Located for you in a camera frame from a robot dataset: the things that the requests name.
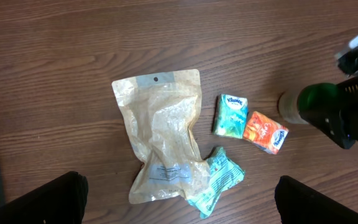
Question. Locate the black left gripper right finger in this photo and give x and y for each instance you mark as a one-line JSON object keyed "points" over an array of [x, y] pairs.
{"points": [[298, 203]]}

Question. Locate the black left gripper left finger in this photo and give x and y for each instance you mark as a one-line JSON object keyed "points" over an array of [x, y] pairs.
{"points": [[62, 200]]}

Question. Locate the green lid jar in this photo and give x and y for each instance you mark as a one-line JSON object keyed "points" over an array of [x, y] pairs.
{"points": [[298, 100]]}

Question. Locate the orange tissue pack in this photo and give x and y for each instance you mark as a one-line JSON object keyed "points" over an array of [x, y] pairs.
{"points": [[265, 133]]}

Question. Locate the teal wipes packet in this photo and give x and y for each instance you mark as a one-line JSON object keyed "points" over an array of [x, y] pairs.
{"points": [[224, 174]]}

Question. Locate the teal tissue pack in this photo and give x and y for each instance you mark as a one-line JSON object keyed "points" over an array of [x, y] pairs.
{"points": [[231, 116]]}

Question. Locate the clear plastic bag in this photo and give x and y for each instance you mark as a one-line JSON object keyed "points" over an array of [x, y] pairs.
{"points": [[159, 112]]}

